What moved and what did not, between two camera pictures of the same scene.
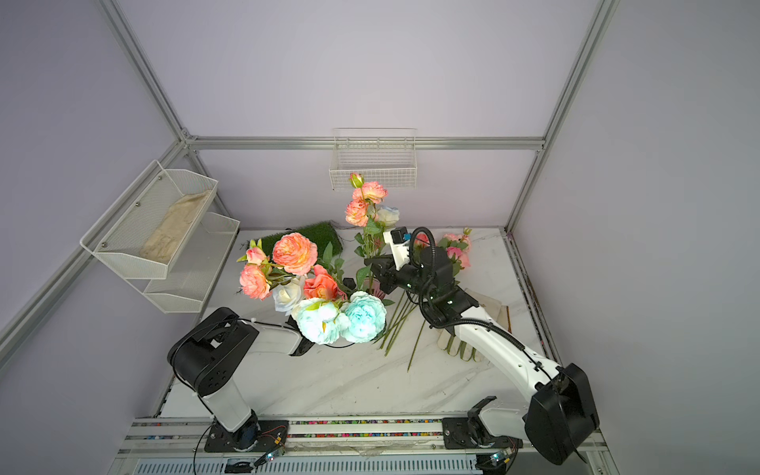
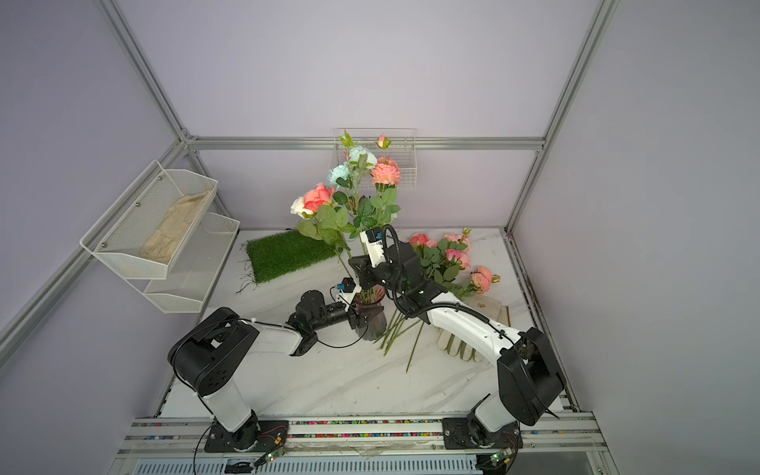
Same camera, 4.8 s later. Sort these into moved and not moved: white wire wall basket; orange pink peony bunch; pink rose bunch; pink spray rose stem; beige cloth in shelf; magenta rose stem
Moved: pink spray rose stem; orange pink peony bunch
Not moved: magenta rose stem; pink rose bunch; beige cloth in shelf; white wire wall basket
